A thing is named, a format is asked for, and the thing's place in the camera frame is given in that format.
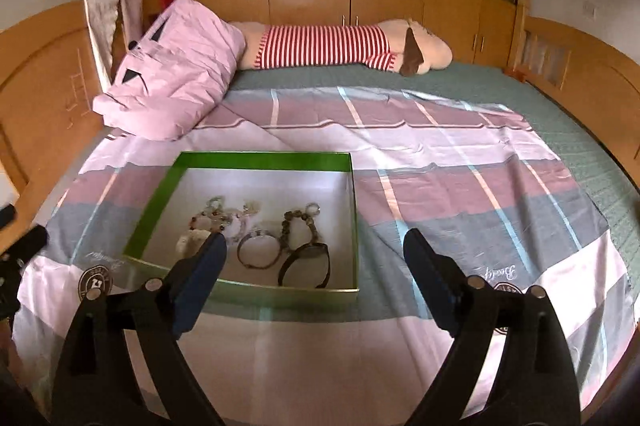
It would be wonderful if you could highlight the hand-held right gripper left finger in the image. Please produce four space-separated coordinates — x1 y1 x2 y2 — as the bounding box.
50 231 229 426

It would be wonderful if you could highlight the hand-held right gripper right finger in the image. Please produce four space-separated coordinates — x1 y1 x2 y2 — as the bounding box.
402 228 582 426

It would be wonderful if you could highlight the silver metal bangle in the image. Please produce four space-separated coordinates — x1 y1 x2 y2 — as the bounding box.
236 229 279 268

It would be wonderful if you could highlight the red bead bracelet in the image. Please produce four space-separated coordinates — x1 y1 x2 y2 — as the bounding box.
189 196 231 233

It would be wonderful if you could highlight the clear crystal bead bracelet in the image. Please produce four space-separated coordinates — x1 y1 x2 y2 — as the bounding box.
220 209 254 243

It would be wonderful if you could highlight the dark bead bracelet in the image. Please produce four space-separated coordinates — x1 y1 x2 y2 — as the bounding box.
279 206 321 253

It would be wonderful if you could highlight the green cardboard box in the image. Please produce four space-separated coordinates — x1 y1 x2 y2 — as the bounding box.
122 151 361 311

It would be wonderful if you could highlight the black wrist watch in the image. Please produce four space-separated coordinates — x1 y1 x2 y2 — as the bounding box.
277 242 332 290

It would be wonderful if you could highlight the printed striped bed sheet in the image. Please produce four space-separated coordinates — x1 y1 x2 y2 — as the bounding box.
10 86 632 426

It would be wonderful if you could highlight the wooden headboard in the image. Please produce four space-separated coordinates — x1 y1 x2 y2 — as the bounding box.
0 0 168 254

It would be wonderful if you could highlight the green bed mat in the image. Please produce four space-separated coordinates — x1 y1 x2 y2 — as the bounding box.
220 59 640 302

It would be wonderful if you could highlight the pink pillow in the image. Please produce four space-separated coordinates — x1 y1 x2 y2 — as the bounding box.
92 0 247 141

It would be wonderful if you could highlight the white towel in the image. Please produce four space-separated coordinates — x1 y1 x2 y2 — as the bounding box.
82 0 122 80

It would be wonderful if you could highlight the pinkish towel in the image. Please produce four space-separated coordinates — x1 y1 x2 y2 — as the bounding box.
115 0 144 50

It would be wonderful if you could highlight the wooden footboard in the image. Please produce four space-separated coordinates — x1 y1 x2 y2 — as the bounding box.
507 4 640 179

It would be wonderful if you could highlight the striped plush toy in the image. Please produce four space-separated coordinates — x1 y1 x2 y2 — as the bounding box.
229 17 454 78

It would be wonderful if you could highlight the cream chunky bracelet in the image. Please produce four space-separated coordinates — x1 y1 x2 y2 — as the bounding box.
175 229 214 258

